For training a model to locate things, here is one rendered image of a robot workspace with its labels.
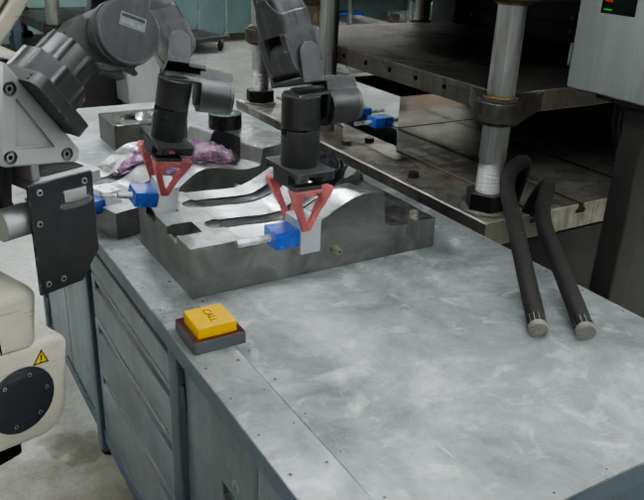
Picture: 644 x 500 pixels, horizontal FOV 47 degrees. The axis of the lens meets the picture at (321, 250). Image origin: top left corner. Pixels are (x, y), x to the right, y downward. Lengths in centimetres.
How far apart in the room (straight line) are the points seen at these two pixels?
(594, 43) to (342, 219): 65
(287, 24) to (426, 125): 108
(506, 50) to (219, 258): 76
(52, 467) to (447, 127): 142
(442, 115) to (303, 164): 107
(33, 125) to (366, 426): 53
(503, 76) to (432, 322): 64
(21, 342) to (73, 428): 122
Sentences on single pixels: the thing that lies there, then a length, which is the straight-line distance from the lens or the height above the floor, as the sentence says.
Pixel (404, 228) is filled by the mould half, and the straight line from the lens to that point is 141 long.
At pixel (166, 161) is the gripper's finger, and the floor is 100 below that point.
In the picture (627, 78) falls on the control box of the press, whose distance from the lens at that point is 159.
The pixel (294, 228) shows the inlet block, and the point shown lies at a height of 95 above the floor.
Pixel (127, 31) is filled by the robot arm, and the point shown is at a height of 125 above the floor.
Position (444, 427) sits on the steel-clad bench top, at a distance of 97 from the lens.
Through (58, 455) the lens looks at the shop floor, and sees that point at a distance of 225.
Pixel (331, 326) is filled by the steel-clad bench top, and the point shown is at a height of 80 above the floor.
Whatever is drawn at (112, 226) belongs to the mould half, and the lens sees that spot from 148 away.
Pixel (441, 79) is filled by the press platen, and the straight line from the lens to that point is 189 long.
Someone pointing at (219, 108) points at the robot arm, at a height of 108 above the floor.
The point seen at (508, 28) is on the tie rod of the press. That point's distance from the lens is 163.
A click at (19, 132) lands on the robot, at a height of 115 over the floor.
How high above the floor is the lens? 137
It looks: 24 degrees down
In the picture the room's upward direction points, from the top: 2 degrees clockwise
